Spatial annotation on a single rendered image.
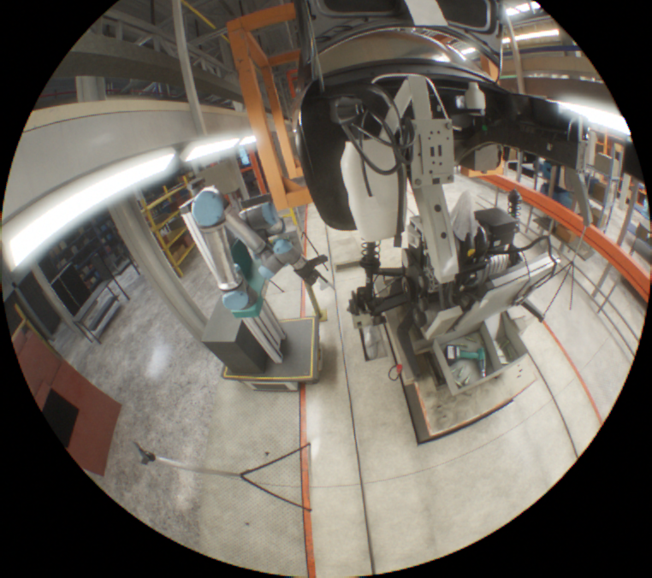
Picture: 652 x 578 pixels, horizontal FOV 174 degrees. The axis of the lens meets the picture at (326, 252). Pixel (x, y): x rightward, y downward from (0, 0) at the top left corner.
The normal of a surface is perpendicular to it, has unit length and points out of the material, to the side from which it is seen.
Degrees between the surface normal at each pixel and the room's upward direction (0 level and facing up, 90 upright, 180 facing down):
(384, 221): 90
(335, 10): 115
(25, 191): 90
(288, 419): 0
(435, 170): 90
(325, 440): 0
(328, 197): 89
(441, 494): 0
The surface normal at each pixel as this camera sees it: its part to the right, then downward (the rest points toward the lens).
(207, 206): 0.40, 0.31
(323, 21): 0.24, 0.80
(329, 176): 0.07, 0.55
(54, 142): 0.98, -0.21
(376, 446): -0.21, -0.82
